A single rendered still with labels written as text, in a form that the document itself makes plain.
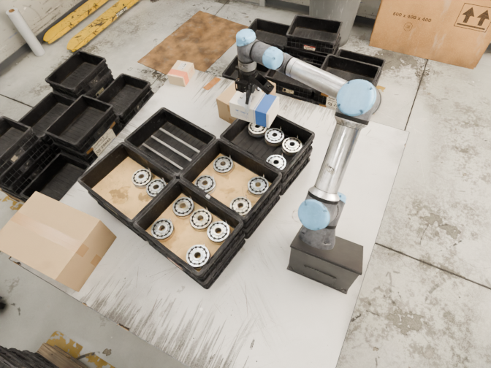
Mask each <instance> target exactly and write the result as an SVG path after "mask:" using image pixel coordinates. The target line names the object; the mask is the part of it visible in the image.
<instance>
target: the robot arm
mask: <svg viewBox="0 0 491 368"><path fill-rule="evenodd" d="M236 45H237V57H238V65H237V66H236V67H235V70H237V73H238V76H237V78H236V80H235V90H236V91H239V92H241V93H244V92H246V93H244V94H243V97H242V98H241V99H238V100H237V103H238V104H239V105H241V106H242V107H244V108H245V114H247V113H248V112H249V109H250V106H251V99H252V96H251V94H252V93H254V91H255V90H257V91H260V92H262V91H264V92H265V93H266V94H267V95H269V94H270V93H271V92H272V91H273V89H274V87H275V86H274V85H273V84H272V83H270V82H269V81H268V80H267V79H266V78H265V77H263V76H262V75H261V74H260V73H258V71H257V70H256V63H258V64H261V65H263V66H265V67H267V68H268V69H274V70H276V71H278V72H281V73H283V74H285V75H287V76H289V77H292V78H294V79H296V80H298V81H300V82H302V83H304V84H306V85H308V86H310V87H312V88H314V89H316V90H318V91H321V92H322V93H325V94H327V95H328V96H331V97H332V98H334V99H337V109H336V111H335V115H334V117H335V119H336V125H335V128H334V131H333V133H332V137H331V140H330V143H329V145H328V148H327V152H326V154H325V157H324V160H323V162H322V165H321V169H320V171H319V174H318V177H317V179H316V183H315V185H314V186H313V187H311V188H309V189H308V193H307V196H306V197H305V201H303V202H302V203H301V205H300V206H299V208H298V212H297V213H298V218H299V219H300V222H301V224H302V225H303V227H302V228H301V229H300V233H299V238H300V239H301V240H302V241H303V242H304V243H306V244H308V245H310V246H312V247H314V248H318V249H321V250H332V249H333V248H334V245H335V229H336V226H337V225H338V221H339V219H340V215H341V213H342V211H343V207H344V204H345V203H346V196H345V195H344V194H342V193H340V192H338V190H339V187H340V184H341V182H342V179H343V176H344V174H345V172H346V168H347V166H348V164H349V161H350V158H351V155H352V153H353V150H354V147H355V145H356V143H357V139H358V137H359V133H360V132H361V130H362V129H363V128H364V127H366V126H368V124H369V121H370V118H371V115H373V114H374V113H375V112H377V110H378V109H379V107H380V106H381V93H380V91H379V90H378V89H377V88H376V87H375V86H374V85H373V84H371V83H370V82H368V81H367V80H351V81H346V80H344V79H342V78H339V77H337V76H335V75H333V74H330V73H329V72H326V71H324V70H322V69H320V68H317V67H315V66H313V65H310V64H308V63H306V62H304V61H301V60H300V59H298V58H295V57H293V56H291V55H289V54H287V53H284V52H282V51H281V50H279V49H278V48H276V47H273V46H270V45H268V44H265V43H263V42H260V41H259V40H257V39H256V36H255V33H254V31H253V30H251V29H247V28H246V29H242V30H240V31H239V32H238V33H237V35H236ZM238 78H239V79H238ZM236 84H237V87H236Z"/></svg>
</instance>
